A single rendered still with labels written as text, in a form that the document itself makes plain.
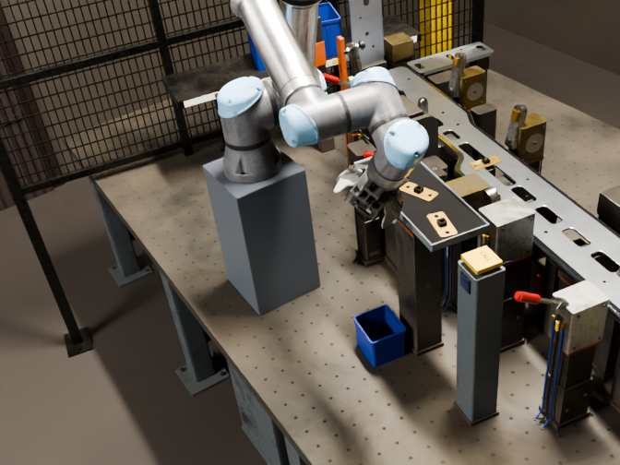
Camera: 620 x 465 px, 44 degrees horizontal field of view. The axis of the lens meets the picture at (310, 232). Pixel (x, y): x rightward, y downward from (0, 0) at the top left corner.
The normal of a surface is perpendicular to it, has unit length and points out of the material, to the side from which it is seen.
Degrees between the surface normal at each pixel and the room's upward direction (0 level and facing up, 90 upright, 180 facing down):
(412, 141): 38
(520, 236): 90
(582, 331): 90
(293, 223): 90
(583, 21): 90
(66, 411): 0
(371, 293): 0
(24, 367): 0
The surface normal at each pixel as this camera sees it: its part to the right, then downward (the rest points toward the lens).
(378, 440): -0.11, -0.79
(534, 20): -0.85, 0.39
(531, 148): 0.39, 0.53
